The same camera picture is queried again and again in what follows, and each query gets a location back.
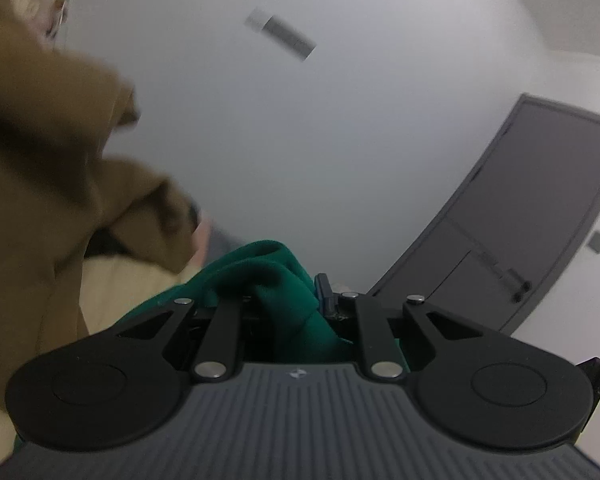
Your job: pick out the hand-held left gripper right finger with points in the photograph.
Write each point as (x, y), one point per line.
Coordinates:
(324, 292)

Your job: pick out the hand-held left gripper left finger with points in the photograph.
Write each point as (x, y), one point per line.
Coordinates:
(225, 322)

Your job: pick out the green hoodie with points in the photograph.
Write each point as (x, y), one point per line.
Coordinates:
(280, 305)

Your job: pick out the patchwork bed blanket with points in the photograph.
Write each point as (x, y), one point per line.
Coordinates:
(125, 285)

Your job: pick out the grey door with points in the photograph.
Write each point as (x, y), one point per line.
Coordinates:
(520, 195)

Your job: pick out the brown garment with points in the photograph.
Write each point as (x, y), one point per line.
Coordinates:
(40, 160)

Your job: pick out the grey wall panel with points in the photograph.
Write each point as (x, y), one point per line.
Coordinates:
(285, 35)

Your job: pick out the grey wall switch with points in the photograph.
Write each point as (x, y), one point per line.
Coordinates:
(598, 241)

